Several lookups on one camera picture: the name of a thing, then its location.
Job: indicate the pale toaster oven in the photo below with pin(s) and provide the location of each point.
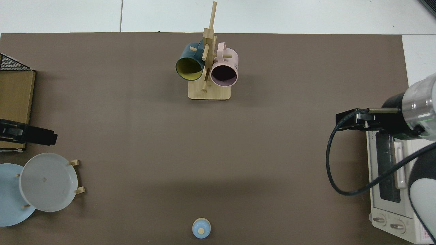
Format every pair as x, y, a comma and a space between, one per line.
385, 163

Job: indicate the wooden plate rack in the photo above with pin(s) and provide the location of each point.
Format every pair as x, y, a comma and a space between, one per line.
74, 162

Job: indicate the grey plate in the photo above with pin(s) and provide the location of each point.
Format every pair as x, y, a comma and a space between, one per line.
47, 182

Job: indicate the light blue plate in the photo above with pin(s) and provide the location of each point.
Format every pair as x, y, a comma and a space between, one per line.
10, 200

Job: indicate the brown table cloth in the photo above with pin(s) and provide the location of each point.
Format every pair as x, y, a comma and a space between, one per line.
136, 136

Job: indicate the pale oven knob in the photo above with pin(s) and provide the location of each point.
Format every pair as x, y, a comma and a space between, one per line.
379, 220
396, 226

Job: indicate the dark grey device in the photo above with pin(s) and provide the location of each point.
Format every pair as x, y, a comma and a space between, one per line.
431, 5

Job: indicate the dark teal cup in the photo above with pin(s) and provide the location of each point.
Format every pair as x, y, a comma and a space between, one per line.
184, 51

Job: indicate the pink cup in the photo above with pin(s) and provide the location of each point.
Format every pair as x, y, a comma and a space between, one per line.
231, 61

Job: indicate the wooden cup stand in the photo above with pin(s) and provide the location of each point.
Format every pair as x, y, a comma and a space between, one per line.
209, 93

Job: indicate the small blue round thing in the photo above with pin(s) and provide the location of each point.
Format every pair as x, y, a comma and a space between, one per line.
197, 227

